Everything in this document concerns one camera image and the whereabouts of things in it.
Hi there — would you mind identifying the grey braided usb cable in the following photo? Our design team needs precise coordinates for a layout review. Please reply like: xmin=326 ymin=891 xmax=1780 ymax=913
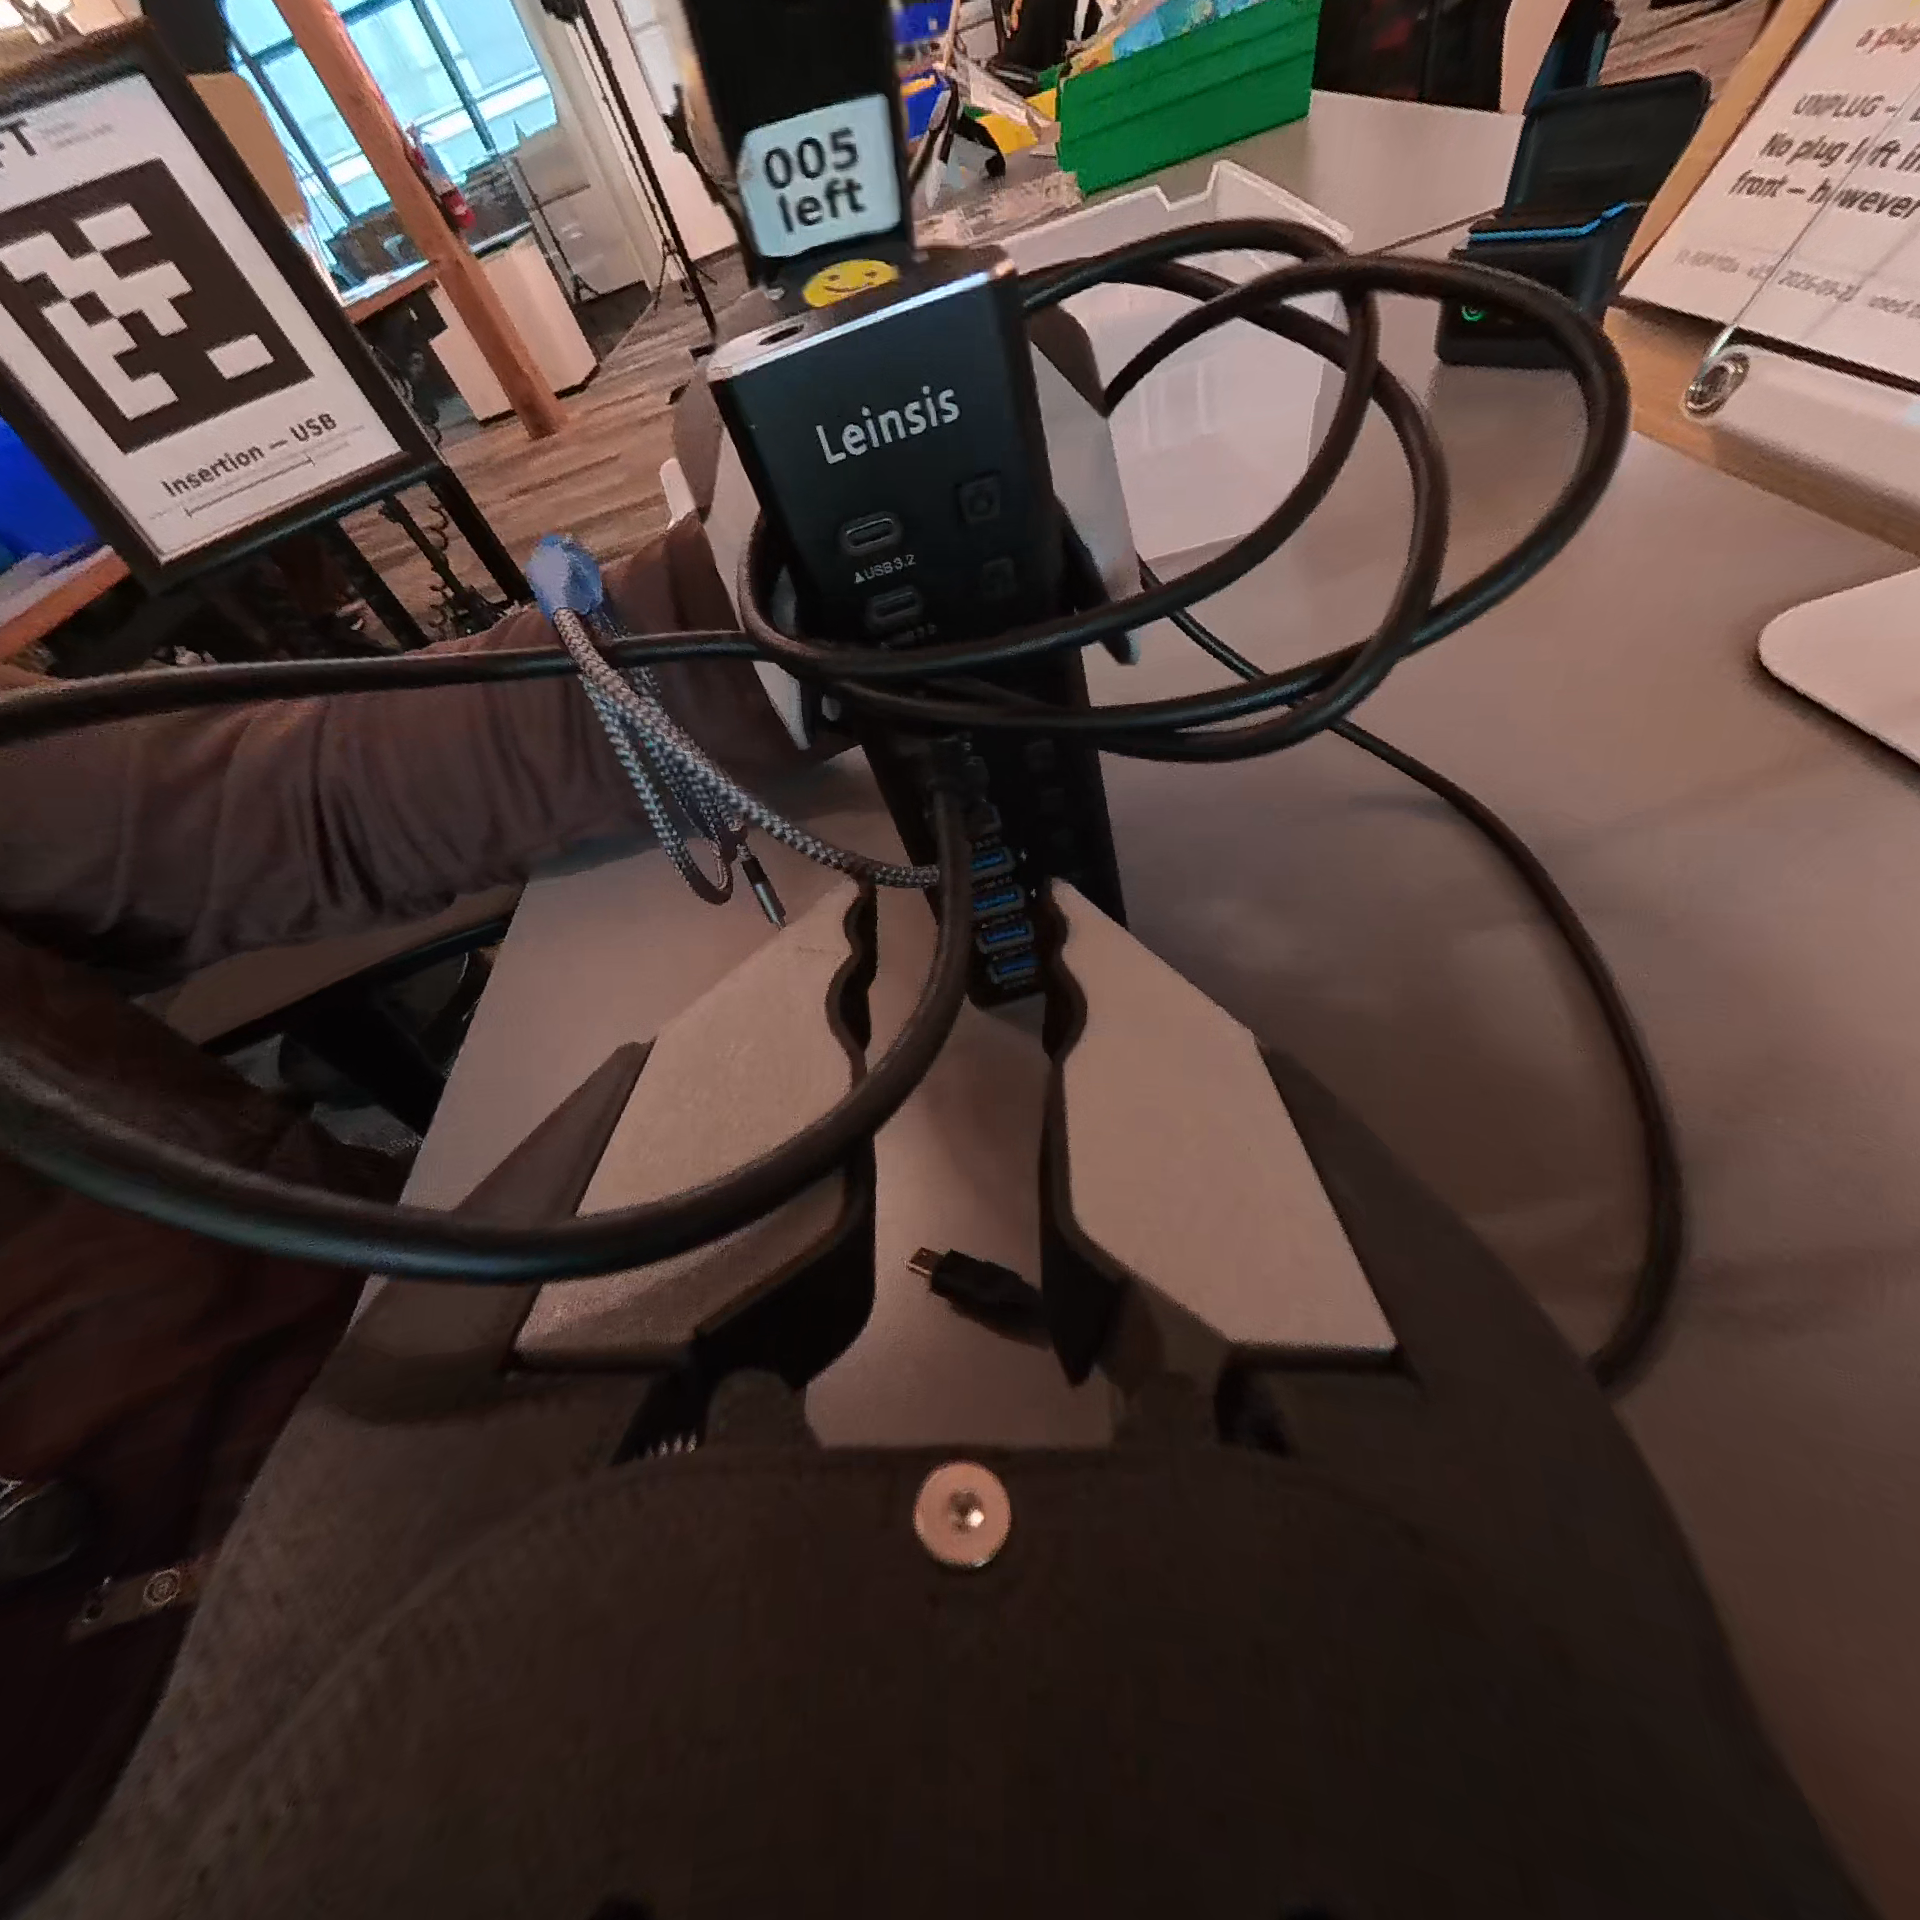
xmin=524 ymin=532 xmax=944 ymax=932

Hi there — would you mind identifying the colourful printed box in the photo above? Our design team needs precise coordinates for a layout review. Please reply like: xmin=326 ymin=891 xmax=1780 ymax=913
xmin=1102 ymin=0 xmax=1249 ymax=66

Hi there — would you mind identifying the wooden document stand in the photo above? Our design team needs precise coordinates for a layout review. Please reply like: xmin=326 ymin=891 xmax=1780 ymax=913
xmin=1611 ymin=0 xmax=1920 ymax=752

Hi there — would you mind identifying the clear plastic bin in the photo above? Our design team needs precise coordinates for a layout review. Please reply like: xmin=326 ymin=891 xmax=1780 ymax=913
xmin=990 ymin=155 xmax=1355 ymax=309

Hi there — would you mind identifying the thick black cable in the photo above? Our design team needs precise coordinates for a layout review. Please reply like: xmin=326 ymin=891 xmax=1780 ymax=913
xmin=0 ymin=215 xmax=1637 ymax=767

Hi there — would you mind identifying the green plastic bin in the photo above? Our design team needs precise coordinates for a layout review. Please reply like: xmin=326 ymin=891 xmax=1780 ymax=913
xmin=1054 ymin=0 xmax=1325 ymax=193

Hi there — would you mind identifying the framed marker sign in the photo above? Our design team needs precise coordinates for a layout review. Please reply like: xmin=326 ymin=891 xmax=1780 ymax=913
xmin=0 ymin=29 xmax=440 ymax=590

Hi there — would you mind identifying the black battery charger case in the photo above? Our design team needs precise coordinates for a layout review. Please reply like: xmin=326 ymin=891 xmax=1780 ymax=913
xmin=1433 ymin=66 xmax=1715 ymax=371

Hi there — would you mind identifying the person's brown clothing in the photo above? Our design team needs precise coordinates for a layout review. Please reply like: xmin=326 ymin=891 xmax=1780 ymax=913
xmin=0 ymin=883 xmax=519 ymax=1877

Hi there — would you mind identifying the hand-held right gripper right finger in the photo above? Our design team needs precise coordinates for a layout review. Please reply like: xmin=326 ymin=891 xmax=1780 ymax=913
xmin=1037 ymin=881 xmax=1407 ymax=1390

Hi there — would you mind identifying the blue box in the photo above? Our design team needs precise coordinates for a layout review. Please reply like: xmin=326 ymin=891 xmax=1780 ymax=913
xmin=0 ymin=416 xmax=103 ymax=593

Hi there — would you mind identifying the black usb hub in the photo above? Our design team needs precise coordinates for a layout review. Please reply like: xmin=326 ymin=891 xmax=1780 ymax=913
xmin=703 ymin=245 xmax=1129 ymax=1010

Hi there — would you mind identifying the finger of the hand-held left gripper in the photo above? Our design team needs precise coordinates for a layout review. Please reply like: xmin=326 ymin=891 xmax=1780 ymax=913
xmin=1026 ymin=299 xmax=1162 ymax=666
xmin=656 ymin=445 xmax=821 ymax=752

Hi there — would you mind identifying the white cabinet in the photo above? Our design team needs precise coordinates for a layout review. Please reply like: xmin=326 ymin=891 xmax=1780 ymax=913
xmin=434 ymin=235 xmax=605 ymax=426

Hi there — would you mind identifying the wooden post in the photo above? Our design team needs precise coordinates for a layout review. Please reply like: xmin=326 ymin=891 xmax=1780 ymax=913
xmin=273 ymin=0 xmax=569 ymax=439

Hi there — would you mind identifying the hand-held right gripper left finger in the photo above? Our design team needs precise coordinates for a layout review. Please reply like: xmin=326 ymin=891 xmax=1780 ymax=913
xmin=514 ymin=881 xmax=881 ymax=1393

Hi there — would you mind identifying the printed instruction sheet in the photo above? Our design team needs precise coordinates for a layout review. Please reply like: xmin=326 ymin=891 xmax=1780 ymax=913
xmin=1625 ymin=0 xmax=1920 ymax=353

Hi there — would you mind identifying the person's left forearm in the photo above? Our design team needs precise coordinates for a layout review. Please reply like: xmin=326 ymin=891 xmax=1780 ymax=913
xmin=0 ymin=516 xmax=797 ymax=977

